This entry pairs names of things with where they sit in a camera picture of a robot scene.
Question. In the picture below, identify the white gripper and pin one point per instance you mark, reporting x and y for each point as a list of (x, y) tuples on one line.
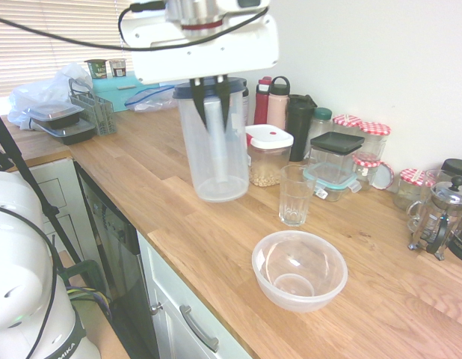
[(208, 52)]

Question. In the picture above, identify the clear pitcher with blue lid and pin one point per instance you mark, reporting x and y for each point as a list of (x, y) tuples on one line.
[(216, 168)]

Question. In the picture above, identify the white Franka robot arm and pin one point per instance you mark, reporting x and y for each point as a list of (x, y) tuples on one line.
[(25, 261)]

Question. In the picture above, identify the red water bottle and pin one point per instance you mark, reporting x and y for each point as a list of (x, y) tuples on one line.
[(261, 108)]

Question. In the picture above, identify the black Vega protein tub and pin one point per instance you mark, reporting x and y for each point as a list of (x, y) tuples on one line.
[(246, 106)]

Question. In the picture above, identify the clear zip bag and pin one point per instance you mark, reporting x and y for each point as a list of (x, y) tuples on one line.
[(152, 99)]

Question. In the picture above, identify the pink bottle with black lid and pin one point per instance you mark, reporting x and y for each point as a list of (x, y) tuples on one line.
[(277, 108)]

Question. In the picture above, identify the cereal container with white lid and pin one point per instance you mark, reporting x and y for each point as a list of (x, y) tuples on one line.
[(270, 149)]

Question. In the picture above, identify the black shaker bottle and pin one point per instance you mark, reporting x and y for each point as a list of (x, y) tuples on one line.
[(298, 127)]

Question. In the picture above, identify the teal cutting board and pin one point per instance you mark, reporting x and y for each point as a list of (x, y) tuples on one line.
[(115, 93)]

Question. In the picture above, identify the brown yoghurt cup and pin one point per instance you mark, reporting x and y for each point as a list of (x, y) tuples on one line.
[(118, 68)]

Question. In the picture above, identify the clear bottle with green lid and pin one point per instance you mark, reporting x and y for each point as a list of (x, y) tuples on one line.
[(322, 117)]

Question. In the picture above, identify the grey cutlery basket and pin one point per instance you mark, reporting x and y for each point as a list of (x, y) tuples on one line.
[(98, 112)]

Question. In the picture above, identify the green yoghurt cup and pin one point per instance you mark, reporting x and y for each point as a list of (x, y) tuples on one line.
[(95, 69)]

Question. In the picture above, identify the clear drinking glass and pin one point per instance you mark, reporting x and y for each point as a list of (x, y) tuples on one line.
[(296, 198)]

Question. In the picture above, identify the square container with black lid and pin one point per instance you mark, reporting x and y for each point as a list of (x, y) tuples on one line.
[(337, 144)]

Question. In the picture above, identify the jar with red checked lid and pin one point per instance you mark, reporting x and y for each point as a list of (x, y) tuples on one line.
[(347, 120), (375, 131)]

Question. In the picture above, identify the black meal container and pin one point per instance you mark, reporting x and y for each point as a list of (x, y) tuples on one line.
[(70, 132), (55, 114)]

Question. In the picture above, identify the glass container with teal lid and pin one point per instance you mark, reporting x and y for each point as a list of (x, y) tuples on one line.
[(332, 183)]

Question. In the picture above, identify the white plastic bag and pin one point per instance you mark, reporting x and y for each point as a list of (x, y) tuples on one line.
[(63, 82)]

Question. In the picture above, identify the small jar red checked lid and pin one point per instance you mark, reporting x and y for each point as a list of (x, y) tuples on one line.
[(365, 168), (410, 183)]

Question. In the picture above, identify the window blind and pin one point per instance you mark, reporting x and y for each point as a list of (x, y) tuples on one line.
[(48, 56)]

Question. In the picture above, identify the black dishwasher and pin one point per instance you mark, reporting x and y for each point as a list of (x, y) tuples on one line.
[(115, 243)]

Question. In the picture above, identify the round white jar lid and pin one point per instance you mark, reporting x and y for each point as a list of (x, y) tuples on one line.
[(384, 175)]

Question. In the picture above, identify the clear plastic bowl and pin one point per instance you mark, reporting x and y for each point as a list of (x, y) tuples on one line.
[(300, 269)]

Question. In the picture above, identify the white kitchen cabinet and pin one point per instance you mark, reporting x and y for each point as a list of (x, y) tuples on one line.
[(178, 291)]

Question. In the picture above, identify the black tripod leg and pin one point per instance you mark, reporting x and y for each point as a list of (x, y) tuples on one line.
[(25, 168)]

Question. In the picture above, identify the green clamp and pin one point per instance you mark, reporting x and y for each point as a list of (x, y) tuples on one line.
[(81, 267)]

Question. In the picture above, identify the round metal cabinet knob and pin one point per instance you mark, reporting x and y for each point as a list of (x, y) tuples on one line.
[(156, 307)]

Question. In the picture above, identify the clear glass mug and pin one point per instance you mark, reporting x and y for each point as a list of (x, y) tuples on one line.
[(416, 213)]

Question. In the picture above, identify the glass french press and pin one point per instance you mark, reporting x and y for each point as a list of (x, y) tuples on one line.
[(448, 209)]

